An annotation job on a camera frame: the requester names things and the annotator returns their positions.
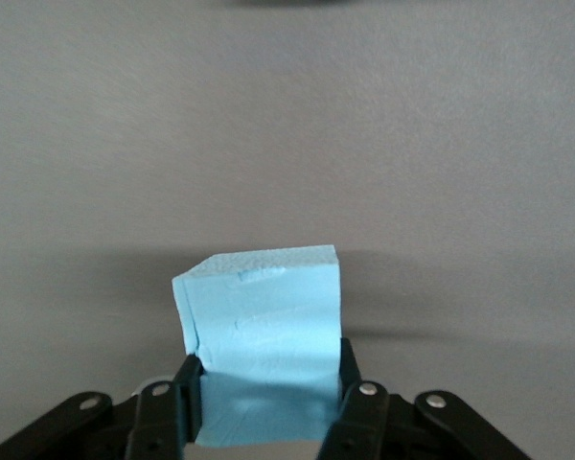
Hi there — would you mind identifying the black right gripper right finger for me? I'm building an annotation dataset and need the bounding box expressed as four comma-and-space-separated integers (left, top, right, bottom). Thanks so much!
315, 336, 533, 460

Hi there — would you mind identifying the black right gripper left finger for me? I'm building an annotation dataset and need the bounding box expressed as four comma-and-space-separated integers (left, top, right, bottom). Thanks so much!
0, 354, 205, 460

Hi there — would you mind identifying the light blue foam block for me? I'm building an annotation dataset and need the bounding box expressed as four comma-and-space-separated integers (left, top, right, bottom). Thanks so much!
171, 244, 343, 449

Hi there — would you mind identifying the dark grey table mat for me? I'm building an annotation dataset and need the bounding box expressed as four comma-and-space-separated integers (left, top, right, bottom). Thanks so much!
0, 0, 575, 460

